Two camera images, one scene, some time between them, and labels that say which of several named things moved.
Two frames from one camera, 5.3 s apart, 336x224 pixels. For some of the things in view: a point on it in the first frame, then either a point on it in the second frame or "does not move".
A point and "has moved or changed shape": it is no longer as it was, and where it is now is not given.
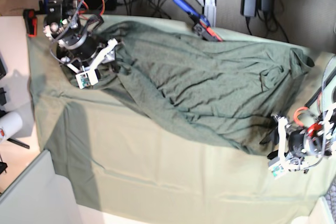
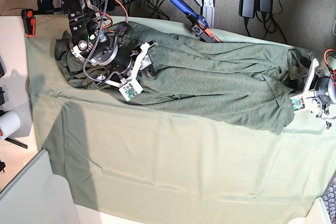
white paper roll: [10, 124] does not move
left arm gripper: [277, 133] → [310, 97]
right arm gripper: [109, 59] → [146, 63]
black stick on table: [21, 144] does not move
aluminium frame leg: [210, 8] does not move
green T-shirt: [232, 92] has moved or changed shape
